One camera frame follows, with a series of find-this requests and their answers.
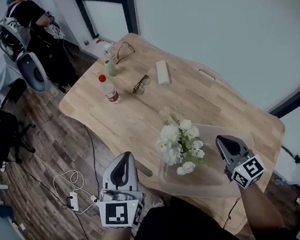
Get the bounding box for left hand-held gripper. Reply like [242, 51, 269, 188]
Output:
[92, 150, 150, 233]

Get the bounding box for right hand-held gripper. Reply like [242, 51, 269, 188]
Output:
[214, 129, 268, 192]

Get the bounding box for clear plastic tray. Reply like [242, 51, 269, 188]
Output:
[151, 115, 262, 208]

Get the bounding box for white flowers bouquet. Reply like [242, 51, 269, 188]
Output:
[151, 108, 214, 179]

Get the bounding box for person's right forearm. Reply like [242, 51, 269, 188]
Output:
[239, 181, 286, 238]

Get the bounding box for person's white shoe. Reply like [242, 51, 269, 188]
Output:
[149, 195, 166, 208]

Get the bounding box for person's black clothing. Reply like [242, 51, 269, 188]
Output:
[117, 180, 300, 240]

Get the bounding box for red cap plastic bottle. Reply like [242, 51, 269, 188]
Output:
[97, 72, 122, 106]

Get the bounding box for white rectangular case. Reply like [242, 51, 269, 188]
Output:
[154, 59, 172, 87]

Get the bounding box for pale green cylinder bottle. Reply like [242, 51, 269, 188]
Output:
[103, 58, 118, 79]

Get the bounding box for clear bottle white cap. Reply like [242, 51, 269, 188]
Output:
[102, 42, 119, 64]

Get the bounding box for black office chair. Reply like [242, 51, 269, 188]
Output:
[0, 82, 41, 169]

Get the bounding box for grey shell seat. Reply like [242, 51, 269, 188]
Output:
[15, 48, 54, 97]

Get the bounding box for pale cloth covered table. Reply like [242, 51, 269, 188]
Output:
[0, 51, 27, 106]

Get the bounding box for black floor cable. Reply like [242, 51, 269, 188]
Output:
[3, 122, 109, 240]

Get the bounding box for white power strip with cables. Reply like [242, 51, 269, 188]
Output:
[32, 144, 108, 221]

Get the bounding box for thin black hanging cable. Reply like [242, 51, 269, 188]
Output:
[218, 196, 246, 229]

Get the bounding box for black window frame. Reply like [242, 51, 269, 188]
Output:
[72, 0, 140, 45]
[263, 72, 300, 163]

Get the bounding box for brown frame eyeglasses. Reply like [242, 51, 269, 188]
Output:
[130, 73, 153, 96]

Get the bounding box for thin black frame eyeglasses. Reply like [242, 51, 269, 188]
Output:
[112, 39, 138, 65]

